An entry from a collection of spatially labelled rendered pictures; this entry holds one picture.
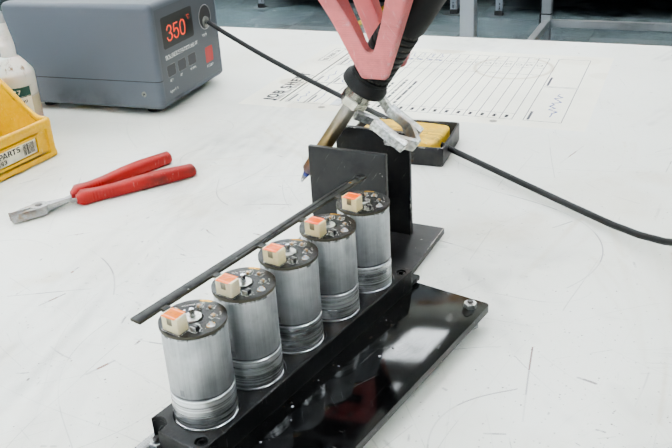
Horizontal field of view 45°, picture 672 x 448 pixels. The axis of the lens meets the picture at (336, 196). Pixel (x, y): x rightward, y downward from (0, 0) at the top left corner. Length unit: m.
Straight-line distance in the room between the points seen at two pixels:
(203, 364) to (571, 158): 0.36
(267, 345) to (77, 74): 0.47
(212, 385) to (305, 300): 0.06
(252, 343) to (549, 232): 0.22
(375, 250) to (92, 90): 0.43
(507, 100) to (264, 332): 0.43
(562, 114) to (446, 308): 0.32
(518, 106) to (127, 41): 0.33
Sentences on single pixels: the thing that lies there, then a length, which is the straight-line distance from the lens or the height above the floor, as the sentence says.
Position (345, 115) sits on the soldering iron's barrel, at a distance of 0.44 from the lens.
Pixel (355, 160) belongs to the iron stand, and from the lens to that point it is 0.43.
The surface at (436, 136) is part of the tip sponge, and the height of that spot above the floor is 0.76.
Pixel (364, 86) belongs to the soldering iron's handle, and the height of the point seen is 0.85.
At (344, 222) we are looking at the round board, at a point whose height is 0.81.
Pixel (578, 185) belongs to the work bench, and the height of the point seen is 0.75.
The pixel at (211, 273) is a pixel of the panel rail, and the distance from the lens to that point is 0.33.
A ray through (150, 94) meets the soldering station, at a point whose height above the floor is 0.77.
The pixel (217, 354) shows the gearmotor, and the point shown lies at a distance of 0.30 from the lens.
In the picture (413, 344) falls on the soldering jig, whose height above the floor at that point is 0.76.
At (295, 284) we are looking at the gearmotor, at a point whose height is 0.80.
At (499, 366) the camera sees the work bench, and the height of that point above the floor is 0.75.
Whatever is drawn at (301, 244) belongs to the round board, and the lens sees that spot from 0.34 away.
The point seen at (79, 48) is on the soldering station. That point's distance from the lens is 0.75.
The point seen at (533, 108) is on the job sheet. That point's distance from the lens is 0.69.
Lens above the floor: 0.97
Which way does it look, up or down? 25 degrees down
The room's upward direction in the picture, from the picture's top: 4 degrees counter-clockwise
